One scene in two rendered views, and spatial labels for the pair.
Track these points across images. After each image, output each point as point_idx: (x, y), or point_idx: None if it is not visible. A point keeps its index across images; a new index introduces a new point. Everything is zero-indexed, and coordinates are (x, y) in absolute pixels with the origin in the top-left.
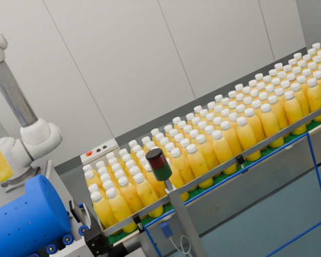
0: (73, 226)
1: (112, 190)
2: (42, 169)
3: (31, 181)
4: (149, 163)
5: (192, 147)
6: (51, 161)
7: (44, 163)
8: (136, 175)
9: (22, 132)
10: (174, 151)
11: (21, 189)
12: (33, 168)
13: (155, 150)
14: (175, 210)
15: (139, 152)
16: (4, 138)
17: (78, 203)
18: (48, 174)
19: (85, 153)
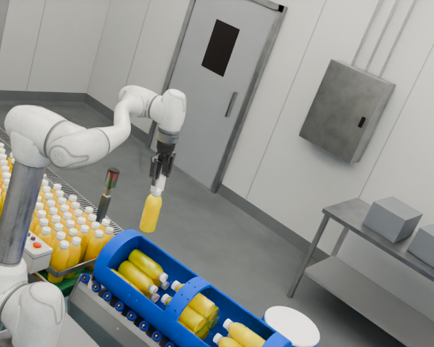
0: (102, 286)
1: (106, 219)
2: (7, 334)
3: (131, 232)
4: (118, 175)
5: (58, 184)
6: None
7: None
8: (89, 208)
9: (25, 269)
10: (61, 192)
11: (60, 339)
12: (8, 341)
13: (111, 169)
14: (105, 210)
15: (54, 209)
16: (43, 282)
17: (86, 273)
18: None
19: (33, 250)
